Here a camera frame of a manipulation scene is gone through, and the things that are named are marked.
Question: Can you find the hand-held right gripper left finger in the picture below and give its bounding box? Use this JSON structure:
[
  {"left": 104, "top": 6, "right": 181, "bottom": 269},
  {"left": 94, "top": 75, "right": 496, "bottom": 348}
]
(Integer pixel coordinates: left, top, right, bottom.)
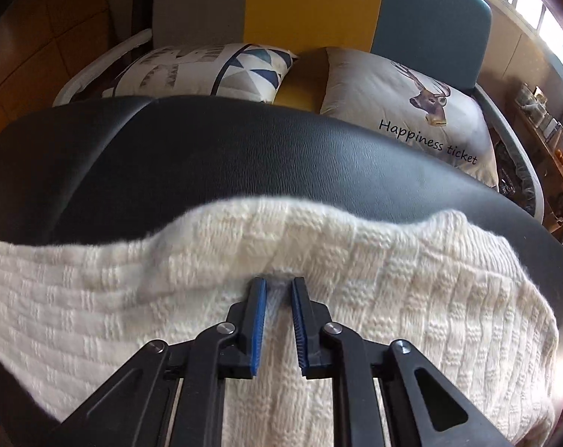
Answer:
[{"left": 39, "top": 277, "right": 268, "bottom": 447}]

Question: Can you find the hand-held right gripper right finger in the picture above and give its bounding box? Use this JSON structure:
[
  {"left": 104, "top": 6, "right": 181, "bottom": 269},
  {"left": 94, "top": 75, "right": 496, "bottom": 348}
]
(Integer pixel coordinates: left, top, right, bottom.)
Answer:
[{"left": 288, "top": 277, "right": 519, "bottom": 447}]

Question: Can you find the white knit sweater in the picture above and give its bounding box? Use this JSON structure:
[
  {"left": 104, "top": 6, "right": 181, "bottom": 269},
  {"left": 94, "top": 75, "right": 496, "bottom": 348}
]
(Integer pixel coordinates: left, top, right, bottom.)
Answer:
[{"left": 0, "top": 198, "right": 562, "bottom": 447}]

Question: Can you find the black leather bench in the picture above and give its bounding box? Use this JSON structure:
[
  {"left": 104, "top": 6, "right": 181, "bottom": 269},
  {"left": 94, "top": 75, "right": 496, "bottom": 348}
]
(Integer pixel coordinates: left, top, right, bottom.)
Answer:
[{"left": 0, "top": 95, "right": 563, "bottom": 447}]

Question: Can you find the deer print pillow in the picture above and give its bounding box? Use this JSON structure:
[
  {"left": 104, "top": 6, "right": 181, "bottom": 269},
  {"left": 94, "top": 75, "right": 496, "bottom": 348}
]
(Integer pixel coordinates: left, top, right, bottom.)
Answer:
[{"left": 319, "top": 47, "right": 501, "bottom": 189}]

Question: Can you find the triangle pattern pillow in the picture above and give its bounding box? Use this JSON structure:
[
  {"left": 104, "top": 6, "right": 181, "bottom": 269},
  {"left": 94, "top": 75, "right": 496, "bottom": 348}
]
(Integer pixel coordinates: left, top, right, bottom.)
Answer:
[{"left": 114, "top": 43, "right": 298, "bottom": 103}]

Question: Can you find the dark patterned cloth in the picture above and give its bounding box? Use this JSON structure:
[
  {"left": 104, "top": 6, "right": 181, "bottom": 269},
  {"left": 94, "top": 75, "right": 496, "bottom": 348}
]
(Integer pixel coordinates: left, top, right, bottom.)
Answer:
[{"left": 493, "top": 137, "right": 534, "bottom": 208}]

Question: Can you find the wooden shelf with clutter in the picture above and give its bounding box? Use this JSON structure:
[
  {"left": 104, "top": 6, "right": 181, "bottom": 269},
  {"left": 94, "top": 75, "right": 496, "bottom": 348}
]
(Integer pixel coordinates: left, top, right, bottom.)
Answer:
[{"left": 509, "top": 81, "right": 563, "bottom": 261}]

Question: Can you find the grey yellow teal sofa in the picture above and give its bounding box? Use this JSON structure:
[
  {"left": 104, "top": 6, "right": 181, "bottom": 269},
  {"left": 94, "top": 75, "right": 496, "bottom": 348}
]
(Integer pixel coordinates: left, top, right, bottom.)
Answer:
[{"left": 53, "top": 0, "right": 543, "bottom": 219}]

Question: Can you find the dark furniture piece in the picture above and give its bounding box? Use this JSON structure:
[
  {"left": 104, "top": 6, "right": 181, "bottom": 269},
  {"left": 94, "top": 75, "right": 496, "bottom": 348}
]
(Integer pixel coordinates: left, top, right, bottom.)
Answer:
[{"left": 116, "top": 0, "right": 158, "bottom": 42}]

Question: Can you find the window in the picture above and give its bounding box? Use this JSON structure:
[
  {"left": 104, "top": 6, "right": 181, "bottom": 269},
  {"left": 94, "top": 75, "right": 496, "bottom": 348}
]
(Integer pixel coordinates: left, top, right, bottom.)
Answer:
[{"left": 449, "top": 0, "right": 563, "bottom": 68}]

